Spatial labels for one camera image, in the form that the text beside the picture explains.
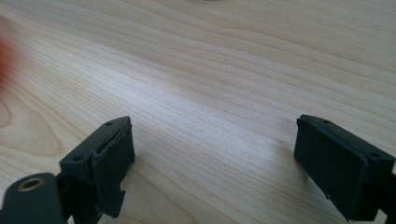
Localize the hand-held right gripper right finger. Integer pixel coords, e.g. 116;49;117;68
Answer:
293;114;396;222

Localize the red blurred object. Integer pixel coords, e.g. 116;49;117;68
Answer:
0;18;13;85

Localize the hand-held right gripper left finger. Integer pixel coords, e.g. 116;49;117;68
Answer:
59;116;136;224

